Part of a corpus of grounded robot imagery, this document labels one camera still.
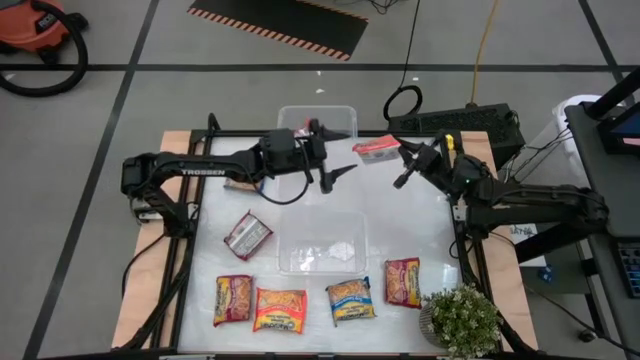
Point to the clear plastic bin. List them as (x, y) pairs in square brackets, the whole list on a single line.
[(340, 117), (322, 240), (345, 195)]

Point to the black monitor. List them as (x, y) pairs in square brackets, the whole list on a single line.
[(622, 131)]

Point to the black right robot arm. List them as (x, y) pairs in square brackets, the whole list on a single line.
[(525, 200)]

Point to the black keyboard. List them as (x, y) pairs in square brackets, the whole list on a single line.
[(631, 267)]

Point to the dark grey desk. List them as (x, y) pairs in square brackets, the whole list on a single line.
[(605, 190)]

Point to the white paper sheet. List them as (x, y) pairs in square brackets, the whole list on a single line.
[(525, 235)]

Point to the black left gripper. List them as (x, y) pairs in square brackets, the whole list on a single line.
[(300, 150)]

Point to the blue Maruchan noodle packet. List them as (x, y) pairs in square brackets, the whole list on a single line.
[(350, 302), (240, 186)]

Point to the dark red Maruchan noodle packet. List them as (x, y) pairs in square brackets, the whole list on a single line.
[(402, 282), (233, 300), (247, 235)]

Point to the black perforated equipment case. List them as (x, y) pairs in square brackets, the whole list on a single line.
[(455, 125)]

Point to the orange shop vacuum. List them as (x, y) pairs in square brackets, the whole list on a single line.
[(84, 50), (30, 25)]

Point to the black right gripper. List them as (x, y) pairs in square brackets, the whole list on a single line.
[(429, 160)]

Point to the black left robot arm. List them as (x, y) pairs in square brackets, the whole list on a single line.
[(200, 167)]

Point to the orange Maruchan noodle packet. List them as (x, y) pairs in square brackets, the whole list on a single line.
[(375, 150), (280, 310)]

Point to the black desk pole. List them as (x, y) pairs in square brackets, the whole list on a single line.
[(612, 92)]

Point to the green potted plant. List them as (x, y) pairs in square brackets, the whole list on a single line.
[(462, 320)]

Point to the black hazard-striped floor mat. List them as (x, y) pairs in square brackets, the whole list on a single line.
[(280, 25)]

